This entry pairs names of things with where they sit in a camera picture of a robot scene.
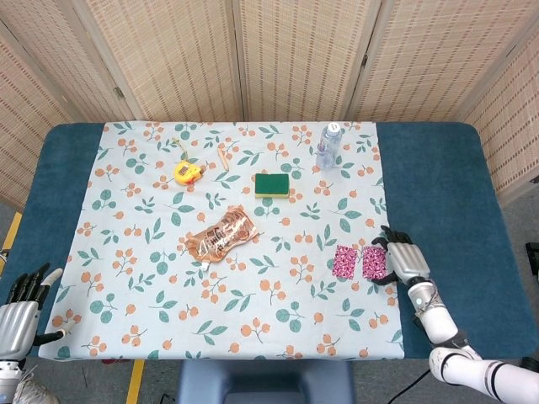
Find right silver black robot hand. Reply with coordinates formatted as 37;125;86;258
370;226;431;290

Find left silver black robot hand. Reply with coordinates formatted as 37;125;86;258
0;263;81;361

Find red patterned card packet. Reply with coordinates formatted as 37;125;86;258
331;245;360;279

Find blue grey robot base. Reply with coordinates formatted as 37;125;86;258
176;359;355;404

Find white sneaker shoe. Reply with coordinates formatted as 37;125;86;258
16;368;60;404

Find blue table cover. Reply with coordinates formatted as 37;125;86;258
11;121;539;361

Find clear plastic water bottle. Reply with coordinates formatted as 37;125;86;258
315;121;342;170

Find green yellow sponge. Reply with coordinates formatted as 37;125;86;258
253;173;291;200

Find floral orange fruit tablecloth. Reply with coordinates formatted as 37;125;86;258
38;120;406;361

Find woven rattan screen panel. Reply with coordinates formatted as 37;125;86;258
462;24;539;203
0;20;75;211
0;0;144;122
349;0;539;123
79;0;245;123
237;0;382;123

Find brown spouted sauce pouch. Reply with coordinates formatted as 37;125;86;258
184;205;259;270

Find yellow tape measure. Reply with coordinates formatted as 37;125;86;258
172;136;206;187

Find black floor cable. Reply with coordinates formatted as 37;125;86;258
393;369;430;399

